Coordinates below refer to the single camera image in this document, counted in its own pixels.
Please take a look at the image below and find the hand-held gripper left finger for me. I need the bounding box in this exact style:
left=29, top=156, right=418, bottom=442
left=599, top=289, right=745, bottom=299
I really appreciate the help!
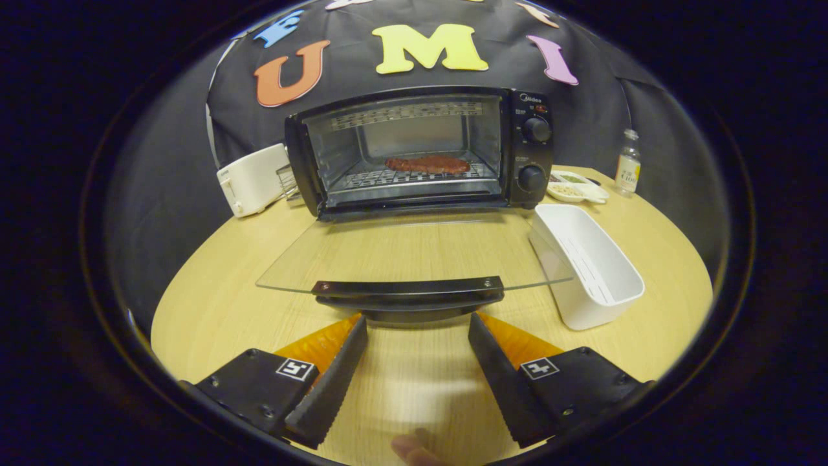
left=181, top=314, right=369, bottom=450

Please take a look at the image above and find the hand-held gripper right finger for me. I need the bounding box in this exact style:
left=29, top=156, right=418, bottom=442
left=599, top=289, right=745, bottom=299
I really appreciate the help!
left=468, top=312, right=654, bottom=449

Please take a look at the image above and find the black toaster oven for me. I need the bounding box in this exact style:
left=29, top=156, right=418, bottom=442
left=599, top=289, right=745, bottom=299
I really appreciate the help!
left=256, top=85, right=575, bottom=324

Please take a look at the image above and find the red raw meat slice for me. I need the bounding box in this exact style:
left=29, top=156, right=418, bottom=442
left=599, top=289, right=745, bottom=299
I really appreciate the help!
left=385, top=155, right=472, bottom=175

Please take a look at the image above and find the white bread toaster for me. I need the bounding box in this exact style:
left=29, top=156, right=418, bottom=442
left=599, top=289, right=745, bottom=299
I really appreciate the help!
left=217, top=143, right=292, bottom=218

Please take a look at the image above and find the white rectangular plastic tray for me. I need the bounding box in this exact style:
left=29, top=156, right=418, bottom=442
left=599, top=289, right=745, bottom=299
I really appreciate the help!
left=528, top=204, right=646, bottom=331

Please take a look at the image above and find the white divided dish with grains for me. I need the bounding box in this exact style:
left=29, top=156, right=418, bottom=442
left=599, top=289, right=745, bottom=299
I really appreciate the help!
left=547, top=170, right=610, bottom=205

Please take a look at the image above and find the clear glass bottle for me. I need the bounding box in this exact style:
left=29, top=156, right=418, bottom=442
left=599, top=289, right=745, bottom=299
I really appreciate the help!
left=615, top=129, right=642, bottom=197

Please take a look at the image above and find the small wire rack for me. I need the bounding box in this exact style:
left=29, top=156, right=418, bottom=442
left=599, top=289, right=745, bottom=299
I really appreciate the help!
left=277, top=164, right=301, bottom=201

